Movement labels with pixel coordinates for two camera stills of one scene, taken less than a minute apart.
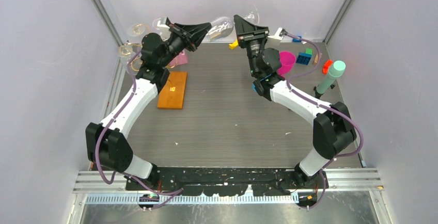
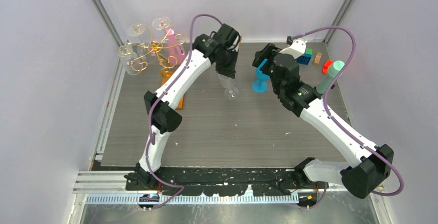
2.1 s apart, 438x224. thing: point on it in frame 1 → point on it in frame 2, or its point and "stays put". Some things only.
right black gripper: [247, 33] → [268, 52]
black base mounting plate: [224, 181] stays put
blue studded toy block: [303, 58] stays put
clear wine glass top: [155, 22] stays put
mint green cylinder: [335, 70] stays put
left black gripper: [197, 33] → [229, 71]
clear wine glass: [221, 26] → [230, 92]
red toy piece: [325, 68] stays put
